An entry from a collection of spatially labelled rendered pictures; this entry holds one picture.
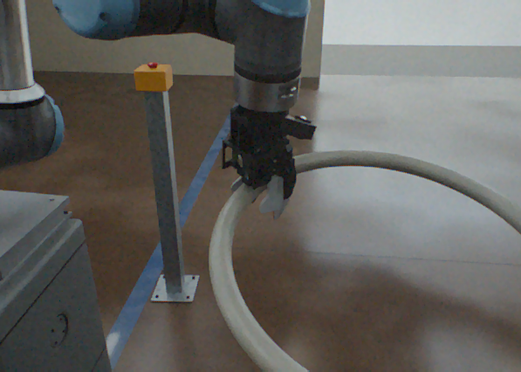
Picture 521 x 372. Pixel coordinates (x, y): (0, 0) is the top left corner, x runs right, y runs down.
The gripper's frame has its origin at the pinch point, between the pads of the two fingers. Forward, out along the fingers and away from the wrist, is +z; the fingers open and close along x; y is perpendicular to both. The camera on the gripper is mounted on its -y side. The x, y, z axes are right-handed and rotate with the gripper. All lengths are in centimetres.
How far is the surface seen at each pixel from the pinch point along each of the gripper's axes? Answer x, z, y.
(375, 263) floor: -28, 128, -122
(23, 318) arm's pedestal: -31, 30, 37
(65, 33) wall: -628, 196, -221
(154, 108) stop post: -100, 37, -40
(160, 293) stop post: -87, 127, -24
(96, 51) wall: -590, 217, -246
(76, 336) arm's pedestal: -37, 53, 27
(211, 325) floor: -54, 122, -30
